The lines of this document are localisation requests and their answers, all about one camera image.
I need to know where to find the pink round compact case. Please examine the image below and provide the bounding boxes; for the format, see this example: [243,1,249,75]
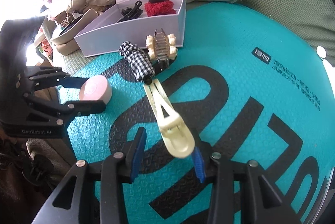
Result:
[79,75,112,105]

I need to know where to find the black white gingham scrunchie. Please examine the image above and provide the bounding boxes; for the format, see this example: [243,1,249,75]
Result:
[119,41,155,85]

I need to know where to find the cream plastic hair clip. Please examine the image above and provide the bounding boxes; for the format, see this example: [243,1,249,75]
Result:
[144,79,195,158]

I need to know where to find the flower decorated claw clip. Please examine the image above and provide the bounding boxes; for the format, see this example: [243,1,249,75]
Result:
[146,28,178,70]

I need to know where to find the black claw hair clip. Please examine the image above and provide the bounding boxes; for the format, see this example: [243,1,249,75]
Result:
[117,0,143,23]

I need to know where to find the teal bubble mailer bag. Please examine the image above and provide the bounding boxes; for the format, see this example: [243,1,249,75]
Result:
[68,3,334,223]

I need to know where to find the white open gift box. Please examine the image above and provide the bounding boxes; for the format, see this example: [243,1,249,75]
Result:
[74,0,187,58]

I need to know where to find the red fluffy scrunchie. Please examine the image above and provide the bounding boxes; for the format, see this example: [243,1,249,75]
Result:
[144,0,177,17]

